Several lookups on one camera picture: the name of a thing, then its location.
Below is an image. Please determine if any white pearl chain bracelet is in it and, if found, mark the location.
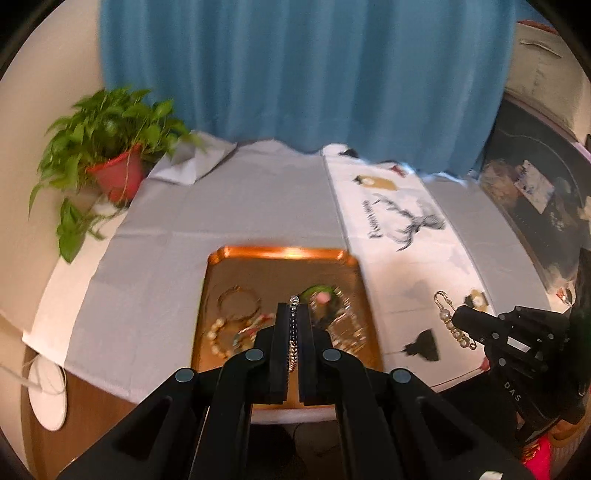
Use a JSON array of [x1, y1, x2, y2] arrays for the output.
[[431, 290, 479, 351]]

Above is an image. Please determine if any pink green bead bracelet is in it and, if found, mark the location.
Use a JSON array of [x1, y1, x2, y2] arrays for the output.
[[230, 312, 279, 351]]

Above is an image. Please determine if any green black jewelry piece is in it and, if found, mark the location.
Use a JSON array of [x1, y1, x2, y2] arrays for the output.
[[298, 284, 342, 329]]

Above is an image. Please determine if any dark green bangle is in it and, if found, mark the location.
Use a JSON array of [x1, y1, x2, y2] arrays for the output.
[[216, 285, 262, 322]]

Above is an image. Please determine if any silver chain bracelet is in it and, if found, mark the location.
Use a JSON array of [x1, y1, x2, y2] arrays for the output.
[[286, 294, 302, 374]]

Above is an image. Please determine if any white printed table runner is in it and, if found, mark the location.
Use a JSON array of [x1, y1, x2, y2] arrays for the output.
[[322, 144, 494, 391]]

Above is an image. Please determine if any grey table cloth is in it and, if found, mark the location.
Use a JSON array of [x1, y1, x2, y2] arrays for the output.
[[65, 141, 549, 402]]

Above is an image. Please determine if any orange metal tray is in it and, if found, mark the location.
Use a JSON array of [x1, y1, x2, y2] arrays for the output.
[[191, 246, 383, 422]]

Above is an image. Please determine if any white standing fan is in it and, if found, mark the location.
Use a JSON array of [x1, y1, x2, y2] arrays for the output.
[[1, 355, 67, 432]]

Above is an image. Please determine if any dark storage bin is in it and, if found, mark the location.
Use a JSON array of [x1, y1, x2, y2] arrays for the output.
[[479, 96, 590, 293]]

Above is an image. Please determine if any blue curtain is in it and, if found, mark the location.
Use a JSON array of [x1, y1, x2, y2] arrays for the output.
[[99, 1, 516, 175]]

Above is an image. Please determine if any beige fabric storage box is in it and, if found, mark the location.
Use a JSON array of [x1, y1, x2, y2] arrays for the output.
[[505, 21, 590, 143]]

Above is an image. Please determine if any potted green plant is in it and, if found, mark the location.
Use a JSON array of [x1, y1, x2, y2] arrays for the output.
[[28, 87, 205, 263]]

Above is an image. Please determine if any cream pearl bead bracelet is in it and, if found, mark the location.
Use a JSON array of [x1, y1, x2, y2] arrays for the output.
[[205, 315, 242, 361]]

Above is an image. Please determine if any clear bracelet pink charm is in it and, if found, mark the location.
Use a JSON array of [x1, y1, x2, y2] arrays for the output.
[[308, 285, 351, 321]]

